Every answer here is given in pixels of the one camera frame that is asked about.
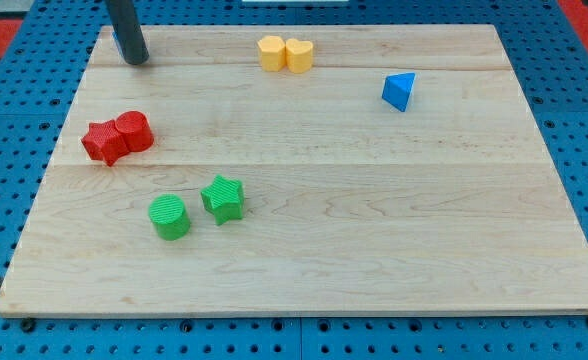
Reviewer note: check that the green star block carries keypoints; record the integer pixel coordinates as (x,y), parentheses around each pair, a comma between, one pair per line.
(224,199)

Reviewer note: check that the red star block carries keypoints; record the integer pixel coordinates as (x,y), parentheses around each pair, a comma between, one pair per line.
(103,142)

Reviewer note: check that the light wooden board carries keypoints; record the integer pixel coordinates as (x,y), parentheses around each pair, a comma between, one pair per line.
(352,208)

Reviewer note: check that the red cylinder block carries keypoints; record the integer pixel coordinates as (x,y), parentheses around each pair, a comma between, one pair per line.
(135,130)

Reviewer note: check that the yellow hexagon block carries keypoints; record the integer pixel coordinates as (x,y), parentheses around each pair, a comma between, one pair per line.
(271,53)

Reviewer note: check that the blue triangular block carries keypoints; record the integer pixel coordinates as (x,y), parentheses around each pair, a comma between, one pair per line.
(397,90)

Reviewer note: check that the green cylinder block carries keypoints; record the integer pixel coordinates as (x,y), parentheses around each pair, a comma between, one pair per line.
(169,217)

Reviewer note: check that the yellow heart block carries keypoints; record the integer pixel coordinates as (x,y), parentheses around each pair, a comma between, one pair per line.
(299,55)

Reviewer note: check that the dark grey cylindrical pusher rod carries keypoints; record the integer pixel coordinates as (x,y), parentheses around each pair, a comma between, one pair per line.
(127,31)

